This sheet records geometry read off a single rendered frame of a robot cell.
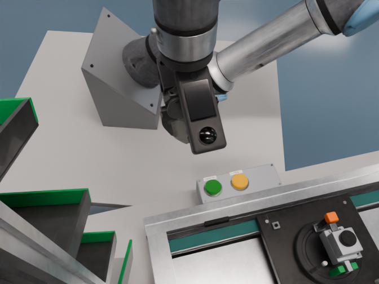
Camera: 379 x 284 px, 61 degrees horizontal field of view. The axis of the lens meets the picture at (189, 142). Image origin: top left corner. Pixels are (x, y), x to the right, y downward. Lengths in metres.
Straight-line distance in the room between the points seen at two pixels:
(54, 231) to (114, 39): 0.72
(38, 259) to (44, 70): 1.15
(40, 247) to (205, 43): 0.28
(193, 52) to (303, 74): 2.16
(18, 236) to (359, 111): 2.35
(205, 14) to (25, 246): 0.28
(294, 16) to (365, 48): 2.17
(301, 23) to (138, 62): 0.46
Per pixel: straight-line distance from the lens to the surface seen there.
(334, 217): 0.73
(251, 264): 0.83
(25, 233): 0.18
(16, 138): 0.24
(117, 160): 1.00
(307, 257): 0.78
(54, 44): 1.41
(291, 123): 2.21
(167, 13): 0.37
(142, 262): 0.88
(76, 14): 3.05
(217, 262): 0.82
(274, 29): 0.78
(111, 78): 0.93
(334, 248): 0.72
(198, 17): 0.37
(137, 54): 0.96
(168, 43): 0.39
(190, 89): 0.43
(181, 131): 0.53
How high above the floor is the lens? 1.71
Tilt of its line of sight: 57 degrees down
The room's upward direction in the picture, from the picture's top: straight up
